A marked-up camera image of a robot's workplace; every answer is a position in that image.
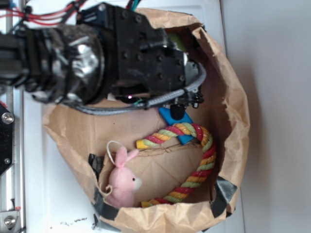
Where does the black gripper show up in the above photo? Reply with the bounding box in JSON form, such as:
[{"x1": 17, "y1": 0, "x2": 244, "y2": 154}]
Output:
[{"x1": 77, "y1": 2, "x2": 204, "y2": 120}]

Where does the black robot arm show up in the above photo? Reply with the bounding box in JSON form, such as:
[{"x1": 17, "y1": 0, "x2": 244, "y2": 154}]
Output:
[{"x1": 0, "y1": 0, "x2": 206, "y2": 119}]

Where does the blue rectangular block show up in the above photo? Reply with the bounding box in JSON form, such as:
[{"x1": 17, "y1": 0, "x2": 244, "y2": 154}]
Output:
[{"x1": 158, "y1": 107, "x2": 194, "y2": 146}]

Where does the brown paper-lined box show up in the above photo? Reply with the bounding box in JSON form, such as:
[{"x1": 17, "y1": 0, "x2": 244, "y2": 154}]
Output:
[{"x1": 43, "y1": 8, "x2": 250, "y2": 233}]

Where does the green fuzzy turtle toy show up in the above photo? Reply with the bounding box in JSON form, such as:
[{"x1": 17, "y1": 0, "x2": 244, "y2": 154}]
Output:
[{"x1": 168, "y1": 33, "x2": 187, "y2": 52}]

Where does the pink plush bunny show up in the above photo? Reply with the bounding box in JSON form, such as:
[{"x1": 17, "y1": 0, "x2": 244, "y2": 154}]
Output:
[{"x1": 106, "y1": 140, "x2": 142, "y2": 208}]

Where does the multicolour twisted rope toy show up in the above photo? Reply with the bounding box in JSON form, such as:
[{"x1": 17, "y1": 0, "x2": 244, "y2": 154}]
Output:
[{"x1": 136, "y1": 122, "x2": 217, "y2": 208}]

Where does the grey braided cable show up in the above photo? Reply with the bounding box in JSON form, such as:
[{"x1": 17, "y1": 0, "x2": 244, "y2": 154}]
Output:
[{"x1": 64, "y1": 65, "x2": 207, "y2": 115}]

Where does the red wire bundle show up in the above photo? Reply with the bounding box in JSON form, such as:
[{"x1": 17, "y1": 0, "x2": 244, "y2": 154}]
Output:
[{"x1": 0, "y1": 0, "x2": 83, "y2": 26}]

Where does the black metal bracket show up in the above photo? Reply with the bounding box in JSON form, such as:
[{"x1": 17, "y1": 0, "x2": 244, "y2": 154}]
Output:
[{"x1": 0, "y1": 101, "x2": 15, "y2": 176}]

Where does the aluminium frame rail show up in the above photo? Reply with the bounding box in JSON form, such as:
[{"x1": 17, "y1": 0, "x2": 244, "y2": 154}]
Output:
[{"x1": 0, "y1": 0, "x2": 26, "y2": 233}]

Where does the silver corner bracket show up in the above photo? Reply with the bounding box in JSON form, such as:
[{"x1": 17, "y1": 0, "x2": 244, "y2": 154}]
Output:
[{"x1": 0, "y1": 210, "x2": 20, "y2": 233}]

